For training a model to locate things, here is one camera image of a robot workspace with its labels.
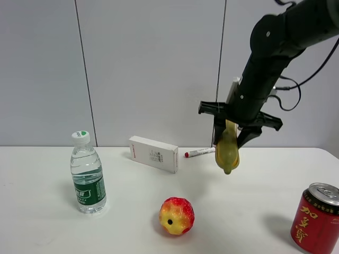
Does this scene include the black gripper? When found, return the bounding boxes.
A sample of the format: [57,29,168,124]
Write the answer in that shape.
[198,92,282,149]

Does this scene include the green yellow toy corn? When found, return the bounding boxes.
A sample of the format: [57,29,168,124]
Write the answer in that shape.
[215,120,240,175]

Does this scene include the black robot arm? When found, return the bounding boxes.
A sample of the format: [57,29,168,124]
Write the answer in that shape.
[198,1,338,151]

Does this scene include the red and white marker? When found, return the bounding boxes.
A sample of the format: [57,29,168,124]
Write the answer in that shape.
[184,147,216,158]

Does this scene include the white cardboard box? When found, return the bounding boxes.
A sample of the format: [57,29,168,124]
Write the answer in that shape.
[129,136,179,174]

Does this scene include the red yellow toy ball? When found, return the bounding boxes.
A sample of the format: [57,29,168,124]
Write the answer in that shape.
[158,197,195,236]

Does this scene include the red drink can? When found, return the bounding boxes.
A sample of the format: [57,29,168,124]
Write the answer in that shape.
[290,183,338,254]

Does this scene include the clear plastic water bottle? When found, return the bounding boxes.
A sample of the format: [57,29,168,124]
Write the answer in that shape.
[70,131,106,214]

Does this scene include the black cable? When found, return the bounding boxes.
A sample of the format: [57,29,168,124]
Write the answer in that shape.
[274,37,339,111]

